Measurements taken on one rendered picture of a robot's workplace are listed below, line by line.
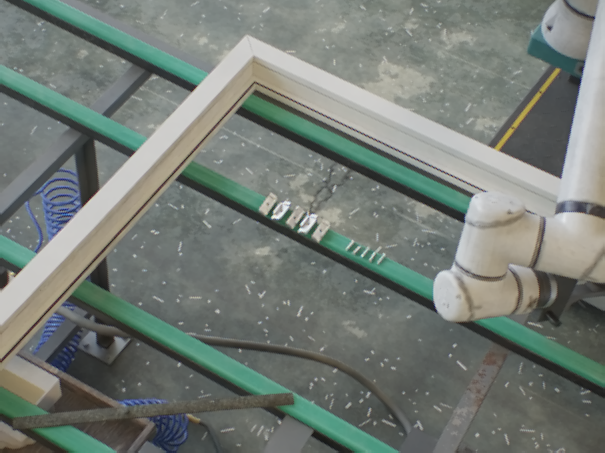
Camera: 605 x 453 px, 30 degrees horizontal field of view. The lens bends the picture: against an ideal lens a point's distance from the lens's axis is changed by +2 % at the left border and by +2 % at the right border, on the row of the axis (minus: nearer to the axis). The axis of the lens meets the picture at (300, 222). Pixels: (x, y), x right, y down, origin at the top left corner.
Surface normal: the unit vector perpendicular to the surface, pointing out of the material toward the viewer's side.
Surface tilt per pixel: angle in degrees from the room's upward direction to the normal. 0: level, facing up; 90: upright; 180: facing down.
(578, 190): 35
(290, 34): 0
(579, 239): 23
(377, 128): 90
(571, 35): 68
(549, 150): 0
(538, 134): 0
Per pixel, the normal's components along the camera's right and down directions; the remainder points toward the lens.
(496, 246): -0.17, 0.42
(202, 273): 0.07, -0.61
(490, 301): 0.45, 0.47
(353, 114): -0.51, 0.66
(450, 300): -0.81, 0.18
